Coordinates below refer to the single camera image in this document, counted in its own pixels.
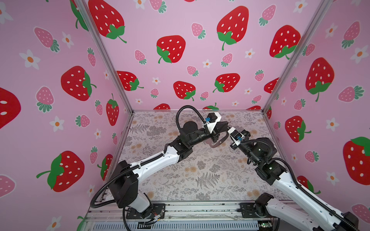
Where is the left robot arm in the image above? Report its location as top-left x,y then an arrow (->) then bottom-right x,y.
108,121 -> 229,212

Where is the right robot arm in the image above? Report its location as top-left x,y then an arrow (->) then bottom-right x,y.
228,128 -> 358,231

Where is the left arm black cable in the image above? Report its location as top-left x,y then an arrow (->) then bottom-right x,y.
175,105 -> 207,131

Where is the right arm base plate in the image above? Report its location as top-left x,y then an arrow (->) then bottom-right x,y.
237,203 -> 276,218

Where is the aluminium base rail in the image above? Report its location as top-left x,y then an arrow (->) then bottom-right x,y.
83,200 -> 324,231

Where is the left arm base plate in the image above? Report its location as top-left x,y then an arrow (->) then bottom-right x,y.
125,203 -> 166,219

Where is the right aluminium corner post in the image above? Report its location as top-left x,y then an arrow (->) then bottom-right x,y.
262,0 -> 332,115

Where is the aluminium corner post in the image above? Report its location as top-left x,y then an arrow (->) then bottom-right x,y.
76,0 -> 134,115
262,0 -> 332,115

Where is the left aluminium corner post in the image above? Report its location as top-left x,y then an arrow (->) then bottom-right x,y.
76,0 -> 134,115

